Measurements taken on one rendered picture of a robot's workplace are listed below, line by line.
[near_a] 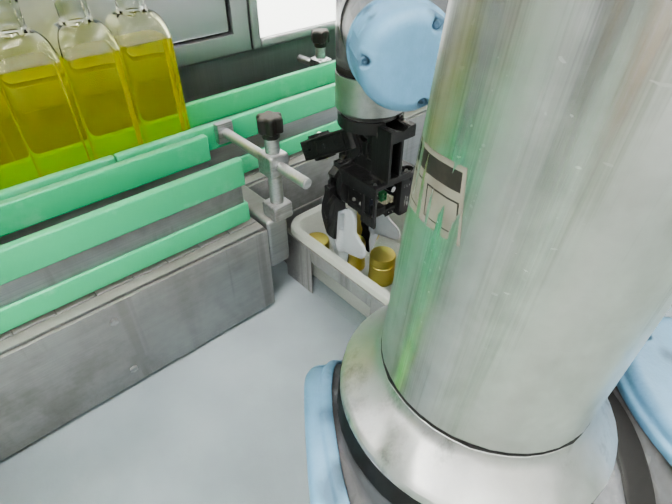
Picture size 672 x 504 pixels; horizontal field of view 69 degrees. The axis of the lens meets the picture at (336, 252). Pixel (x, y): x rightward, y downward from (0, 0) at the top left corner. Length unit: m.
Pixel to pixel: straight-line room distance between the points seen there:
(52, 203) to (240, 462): 0.32
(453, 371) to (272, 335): 0.48
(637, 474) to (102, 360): 0.47
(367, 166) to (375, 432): 0.40
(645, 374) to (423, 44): 0.24
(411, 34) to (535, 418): 0.26
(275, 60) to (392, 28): 0.56
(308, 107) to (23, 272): 0.41
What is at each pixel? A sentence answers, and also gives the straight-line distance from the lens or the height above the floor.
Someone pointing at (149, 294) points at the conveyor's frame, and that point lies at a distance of 0.54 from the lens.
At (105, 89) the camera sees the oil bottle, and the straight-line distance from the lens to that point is 0.57.
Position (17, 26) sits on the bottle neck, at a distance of 0.56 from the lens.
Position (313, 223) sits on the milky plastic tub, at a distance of 0.67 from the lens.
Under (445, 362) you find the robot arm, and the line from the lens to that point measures 0.16.
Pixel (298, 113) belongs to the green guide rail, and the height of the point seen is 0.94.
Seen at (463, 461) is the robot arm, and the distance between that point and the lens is 0.19.
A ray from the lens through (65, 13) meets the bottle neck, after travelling 0.57.
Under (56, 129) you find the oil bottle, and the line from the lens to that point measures 0.57.
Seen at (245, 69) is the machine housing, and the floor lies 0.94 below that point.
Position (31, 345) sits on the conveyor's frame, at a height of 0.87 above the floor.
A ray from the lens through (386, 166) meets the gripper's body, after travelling 0.52.
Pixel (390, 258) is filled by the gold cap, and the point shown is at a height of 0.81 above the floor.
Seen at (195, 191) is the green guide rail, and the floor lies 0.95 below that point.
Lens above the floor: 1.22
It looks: 39 degrees down
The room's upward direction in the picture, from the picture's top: straight up
